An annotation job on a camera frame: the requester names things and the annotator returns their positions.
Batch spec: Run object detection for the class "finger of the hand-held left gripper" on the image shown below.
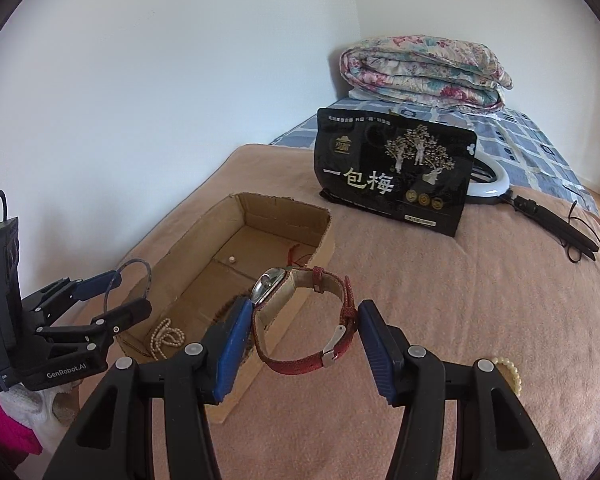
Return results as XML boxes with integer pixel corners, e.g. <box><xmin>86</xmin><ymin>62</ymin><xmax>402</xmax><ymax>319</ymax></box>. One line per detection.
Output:
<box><xmin>25</xmin><ymin>270</ymin><xmax>119</xmax><ymax>327</ymax></box>
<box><xmin>37</xmin><ymin>298</ymin><xmax>152</xmax><ymax>352</ymax></box>

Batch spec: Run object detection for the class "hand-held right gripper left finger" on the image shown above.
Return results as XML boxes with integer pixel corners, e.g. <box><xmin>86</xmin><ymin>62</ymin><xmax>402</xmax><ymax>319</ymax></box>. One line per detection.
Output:
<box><xmin>40</xmin><ymin>296</ymin><xmax>255</xmax><ymax>480</ymax></box>

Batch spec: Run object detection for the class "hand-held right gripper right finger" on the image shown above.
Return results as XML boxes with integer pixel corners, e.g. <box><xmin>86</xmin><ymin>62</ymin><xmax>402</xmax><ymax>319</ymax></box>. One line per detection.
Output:
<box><xmin>357</xmin><ymin>300</ymin><xmax>548</xmax><ymax>480</ymax></box>

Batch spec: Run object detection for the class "dark metal bangle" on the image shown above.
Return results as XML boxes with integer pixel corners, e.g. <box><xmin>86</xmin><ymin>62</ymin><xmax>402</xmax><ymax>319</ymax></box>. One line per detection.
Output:
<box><xmin>102</xmin><ymin>258</ymin><xmax>154</xmax><ymax>311</ymax></box>

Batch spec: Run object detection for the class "beaded necklace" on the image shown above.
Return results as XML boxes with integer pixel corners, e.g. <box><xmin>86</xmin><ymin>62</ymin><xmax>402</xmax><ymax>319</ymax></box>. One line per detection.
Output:
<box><xmin>149</xmin><ymin>318</ymin><xmax>186</xmax><ymax>361</ymax></box>

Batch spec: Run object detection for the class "cardboard box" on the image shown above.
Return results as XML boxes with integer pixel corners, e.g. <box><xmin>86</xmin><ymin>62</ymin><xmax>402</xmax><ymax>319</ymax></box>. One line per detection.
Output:
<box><xmin>115</xmin><ymin>192</ymin><xmax>336</xmax><ymax>423</ymax></box>

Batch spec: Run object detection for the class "red strap wristwatch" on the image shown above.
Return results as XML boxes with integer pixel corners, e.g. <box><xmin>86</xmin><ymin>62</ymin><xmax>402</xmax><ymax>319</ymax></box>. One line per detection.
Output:
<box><xmin>250</xmin><ymin>266</ymin><xmax>359</xmax><ymax>376</ymax></box>

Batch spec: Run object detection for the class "red cord pendant necklace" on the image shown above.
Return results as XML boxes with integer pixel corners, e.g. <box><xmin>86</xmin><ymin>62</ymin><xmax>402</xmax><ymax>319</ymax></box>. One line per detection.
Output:
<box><xmin>285</xmin><ymin>243</ymin><xmax>311</xmax><ymax>268</ymax></box>

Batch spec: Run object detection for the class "white knitted cloth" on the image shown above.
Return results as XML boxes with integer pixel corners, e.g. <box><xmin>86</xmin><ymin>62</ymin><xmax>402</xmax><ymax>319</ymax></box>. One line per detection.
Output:
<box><xmin>0</xmin><ymin>387</ymin><xmax>63</xmax><ymax>453</ymax></box>

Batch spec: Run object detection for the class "pink cloth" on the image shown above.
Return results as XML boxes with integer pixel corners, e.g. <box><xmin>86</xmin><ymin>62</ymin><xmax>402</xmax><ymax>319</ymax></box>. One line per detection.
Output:
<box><xmin>0</xmin><ymin>377</ymin><xmax>43</xmax><ymax>458</ymax></box>

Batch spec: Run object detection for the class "pink blanket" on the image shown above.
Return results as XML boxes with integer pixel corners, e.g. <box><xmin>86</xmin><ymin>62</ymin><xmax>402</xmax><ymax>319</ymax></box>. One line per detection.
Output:
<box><xmin>45</xmin><ymin>144</ymin><xmax>600</xmax><ymax>480</ymax></box>

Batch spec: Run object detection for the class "black snack bag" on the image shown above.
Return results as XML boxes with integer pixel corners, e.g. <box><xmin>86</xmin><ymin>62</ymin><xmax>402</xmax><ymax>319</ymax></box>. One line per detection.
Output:
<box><xmin>312</xmin><ymin>106</ymin><xmax>477</xmax><ymax>239</ymax></box>

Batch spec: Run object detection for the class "black folded tripod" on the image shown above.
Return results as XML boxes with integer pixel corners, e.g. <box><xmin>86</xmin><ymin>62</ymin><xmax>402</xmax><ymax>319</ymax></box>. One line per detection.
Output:
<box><xmin>510</xmin><ymin>195</ymin><xmax>599</xmax><ymax>264</ymax></box>

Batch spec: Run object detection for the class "folded floral quilt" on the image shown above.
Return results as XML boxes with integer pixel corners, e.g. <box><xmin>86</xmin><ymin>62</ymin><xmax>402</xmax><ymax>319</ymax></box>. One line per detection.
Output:
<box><xmin>340</xmin><ymin>35</ymin><xmax>513</xmax><ymax>111</ymax></box>

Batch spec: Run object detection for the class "cream bead bracelet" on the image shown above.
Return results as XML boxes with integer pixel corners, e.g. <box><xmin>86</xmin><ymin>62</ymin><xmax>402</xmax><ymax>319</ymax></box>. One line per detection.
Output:
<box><xmin>487</xmin><ymin>356</ymin><xmax>523</xmax><ymax>396</ymax></box>

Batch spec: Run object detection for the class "white ring light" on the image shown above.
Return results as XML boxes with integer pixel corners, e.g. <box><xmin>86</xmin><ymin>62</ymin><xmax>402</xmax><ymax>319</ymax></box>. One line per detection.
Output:
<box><xmin>462</xmin><ymin>152</ymin><xmax>511</xmax><ymax>206</ymax></box>

